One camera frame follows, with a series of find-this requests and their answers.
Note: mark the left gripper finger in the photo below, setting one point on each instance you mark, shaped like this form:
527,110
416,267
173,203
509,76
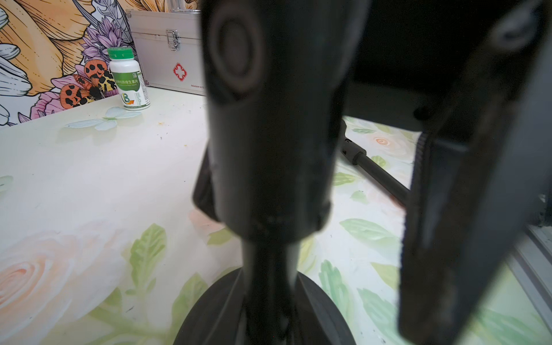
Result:
480,166

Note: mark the black round stand base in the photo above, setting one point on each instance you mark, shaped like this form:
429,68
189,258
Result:
219,317

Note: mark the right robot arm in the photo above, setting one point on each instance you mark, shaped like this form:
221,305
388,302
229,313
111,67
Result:
412,53

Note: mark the silver first aid case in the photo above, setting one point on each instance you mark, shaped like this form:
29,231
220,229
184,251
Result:
169,49

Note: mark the white green-capped pill bottle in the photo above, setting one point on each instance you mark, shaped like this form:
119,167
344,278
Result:
128,77

